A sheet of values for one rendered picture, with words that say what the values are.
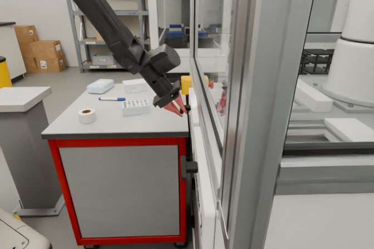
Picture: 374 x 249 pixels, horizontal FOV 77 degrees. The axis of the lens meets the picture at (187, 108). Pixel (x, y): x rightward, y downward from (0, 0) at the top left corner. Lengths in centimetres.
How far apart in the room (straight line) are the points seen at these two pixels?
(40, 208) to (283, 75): 181
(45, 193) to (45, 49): 376
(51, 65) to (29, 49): 44
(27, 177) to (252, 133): 163
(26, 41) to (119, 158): 444
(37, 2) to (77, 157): 468
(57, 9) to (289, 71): 531
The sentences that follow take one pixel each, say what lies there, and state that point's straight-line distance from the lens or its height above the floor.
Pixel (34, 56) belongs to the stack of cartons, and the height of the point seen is 31.
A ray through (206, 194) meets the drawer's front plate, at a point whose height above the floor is 93.
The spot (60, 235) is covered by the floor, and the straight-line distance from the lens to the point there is 171.
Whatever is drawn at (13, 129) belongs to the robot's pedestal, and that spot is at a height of 60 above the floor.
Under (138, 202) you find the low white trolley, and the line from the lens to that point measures 122.
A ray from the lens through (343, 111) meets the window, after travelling 26.
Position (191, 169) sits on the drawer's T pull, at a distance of 51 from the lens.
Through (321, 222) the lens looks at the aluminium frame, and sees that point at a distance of 32.
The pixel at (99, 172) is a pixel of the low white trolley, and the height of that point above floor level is 55.
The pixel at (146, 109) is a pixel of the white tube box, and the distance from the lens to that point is 110.
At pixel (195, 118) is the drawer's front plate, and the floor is 93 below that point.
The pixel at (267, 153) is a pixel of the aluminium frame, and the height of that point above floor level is 110.
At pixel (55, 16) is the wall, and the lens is 547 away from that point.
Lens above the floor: 123
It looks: 24 degrees down
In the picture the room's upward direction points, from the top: straight up
